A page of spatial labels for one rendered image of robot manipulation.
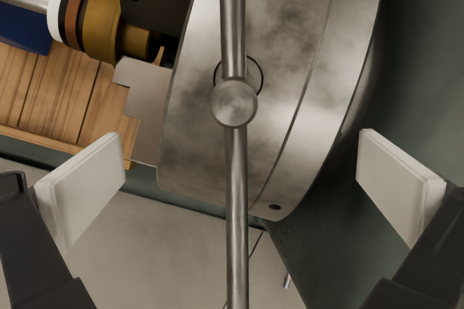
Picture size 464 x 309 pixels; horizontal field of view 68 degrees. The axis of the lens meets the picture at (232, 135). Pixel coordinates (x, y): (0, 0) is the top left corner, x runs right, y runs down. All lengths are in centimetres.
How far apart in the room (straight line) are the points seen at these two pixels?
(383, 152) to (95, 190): 13
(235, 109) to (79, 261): 154
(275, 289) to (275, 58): 145
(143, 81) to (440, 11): 27
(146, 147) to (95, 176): 21
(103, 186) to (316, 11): 17
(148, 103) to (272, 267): 129
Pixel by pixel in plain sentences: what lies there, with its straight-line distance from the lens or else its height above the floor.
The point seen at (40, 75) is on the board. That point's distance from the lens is 65.
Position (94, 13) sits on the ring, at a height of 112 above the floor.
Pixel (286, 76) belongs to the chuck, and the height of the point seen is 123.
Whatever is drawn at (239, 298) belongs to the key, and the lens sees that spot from 20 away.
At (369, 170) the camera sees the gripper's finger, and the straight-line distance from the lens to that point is 18.
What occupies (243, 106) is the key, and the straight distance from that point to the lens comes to 15.
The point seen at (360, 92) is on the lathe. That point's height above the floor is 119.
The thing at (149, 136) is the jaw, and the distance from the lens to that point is 37.
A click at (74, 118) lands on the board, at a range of 63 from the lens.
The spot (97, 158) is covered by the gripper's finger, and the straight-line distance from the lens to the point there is 17.
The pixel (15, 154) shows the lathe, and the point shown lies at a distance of 107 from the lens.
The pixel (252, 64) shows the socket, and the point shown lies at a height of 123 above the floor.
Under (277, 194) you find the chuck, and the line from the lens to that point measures 29.
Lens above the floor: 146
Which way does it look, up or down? 87 degrees down
